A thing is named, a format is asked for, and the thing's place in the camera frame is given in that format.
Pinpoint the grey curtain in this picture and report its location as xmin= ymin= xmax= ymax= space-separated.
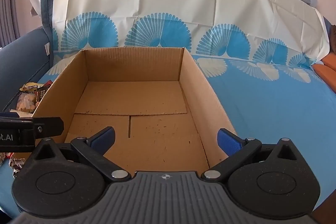
xmin=1 ymin=0 xmax=19 ymax=48

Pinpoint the orange cushion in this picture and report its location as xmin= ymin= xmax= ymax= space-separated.
xmin=312 ymin=52 xmax=336 ymax=93

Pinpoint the blue white patterned sofa cover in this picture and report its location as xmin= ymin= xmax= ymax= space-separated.
xmin=10 ymin=0 xmax=335 ymax=223

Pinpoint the cardboard box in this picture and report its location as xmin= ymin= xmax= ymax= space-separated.
xmin=33 ymin=47 xmax=234 ymax=173

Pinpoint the clear bag of cookies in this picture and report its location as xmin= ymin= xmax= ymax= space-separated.
xmin=16 ymin=93 xmax=36 ymax=113

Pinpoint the black chocolate bar packet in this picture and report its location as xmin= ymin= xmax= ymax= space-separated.
xmin=35 ymin=84 xmax=51 ymax=107

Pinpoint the blue sofa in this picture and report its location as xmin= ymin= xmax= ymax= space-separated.
xmin=1 ymin=0 xmax=55 ymax=112

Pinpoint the yellow candy bag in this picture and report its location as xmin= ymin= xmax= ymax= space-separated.
xmin=19 ymin=82 xmax=43 ymax=94

